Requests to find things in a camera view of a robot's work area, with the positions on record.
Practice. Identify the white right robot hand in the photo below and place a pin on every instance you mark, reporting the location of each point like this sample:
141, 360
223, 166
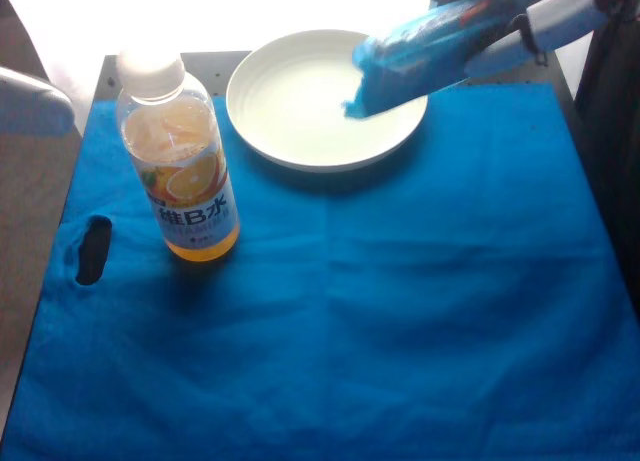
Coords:
565, 23

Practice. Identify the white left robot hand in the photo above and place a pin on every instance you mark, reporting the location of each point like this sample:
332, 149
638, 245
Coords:
30, 103

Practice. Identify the blue snack packet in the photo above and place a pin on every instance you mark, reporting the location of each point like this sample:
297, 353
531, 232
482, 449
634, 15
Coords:
400, 66

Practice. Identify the orange juice bottle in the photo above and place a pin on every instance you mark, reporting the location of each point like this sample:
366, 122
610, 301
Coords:
195, 216

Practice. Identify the white round plate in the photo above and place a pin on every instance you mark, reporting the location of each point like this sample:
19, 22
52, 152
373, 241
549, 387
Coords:
300, 121

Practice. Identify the dark curtain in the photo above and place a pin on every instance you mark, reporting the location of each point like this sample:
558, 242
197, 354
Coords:
615, 131

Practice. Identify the blue cloth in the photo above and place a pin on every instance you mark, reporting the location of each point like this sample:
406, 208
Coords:
350, 331

